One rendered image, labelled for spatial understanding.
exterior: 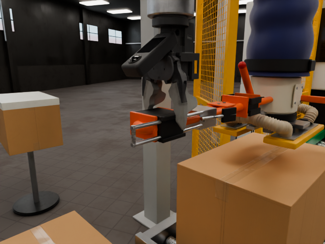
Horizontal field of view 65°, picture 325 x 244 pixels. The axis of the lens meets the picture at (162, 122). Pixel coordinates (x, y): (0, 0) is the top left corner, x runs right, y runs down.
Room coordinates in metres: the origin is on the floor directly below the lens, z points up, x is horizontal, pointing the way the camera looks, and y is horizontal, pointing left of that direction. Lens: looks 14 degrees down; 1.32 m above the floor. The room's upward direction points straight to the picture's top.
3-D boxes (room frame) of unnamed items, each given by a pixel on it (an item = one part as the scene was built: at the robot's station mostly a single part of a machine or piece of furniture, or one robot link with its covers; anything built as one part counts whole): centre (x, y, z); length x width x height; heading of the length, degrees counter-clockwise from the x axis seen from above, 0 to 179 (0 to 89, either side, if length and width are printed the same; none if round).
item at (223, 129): (1.00, -0.34, 1.08); 0.34 x 0.10 x 0.05; 136
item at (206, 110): (0.61, -0.09, 1.18); 0.07 x 0.07 x 0.04; 46
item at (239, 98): (0.76, -0.24, 1.19); 0.10 x 0.08 x 0.06; 46
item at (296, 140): (0.87, -0.48, 1.08); 0.34 x 0.10 x 0.05; 136
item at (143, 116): (0.51, 0.01, 1.19); 0.08 x 0.07 x 0.05; 136
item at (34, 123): (2.15, 1.18, 0.82); 0.60 x 0.40 x 0.40; 40
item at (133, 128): (0.51, -0.06, 1.19); 0.31 x 0.03 x 0.05; 136
